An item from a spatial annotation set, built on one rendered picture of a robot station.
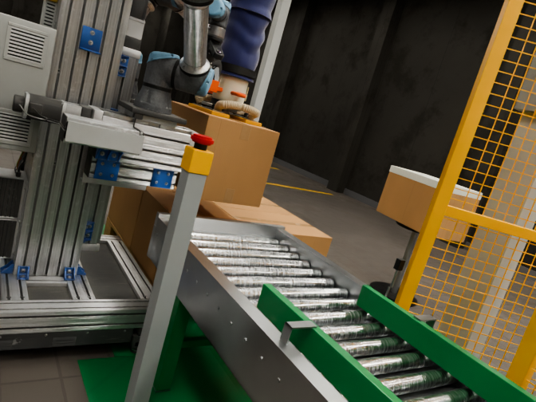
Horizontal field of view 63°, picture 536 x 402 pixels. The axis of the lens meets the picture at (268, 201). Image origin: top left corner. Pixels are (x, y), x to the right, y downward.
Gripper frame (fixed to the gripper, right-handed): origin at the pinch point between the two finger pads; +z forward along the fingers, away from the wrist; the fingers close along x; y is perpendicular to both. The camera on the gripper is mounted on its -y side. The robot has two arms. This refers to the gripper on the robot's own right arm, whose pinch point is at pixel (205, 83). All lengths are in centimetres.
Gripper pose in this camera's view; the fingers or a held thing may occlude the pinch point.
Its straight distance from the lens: 202.0
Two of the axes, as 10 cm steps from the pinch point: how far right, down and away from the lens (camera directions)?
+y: -4.8, -3.2, 8.2
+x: -8.3, -1.2, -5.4
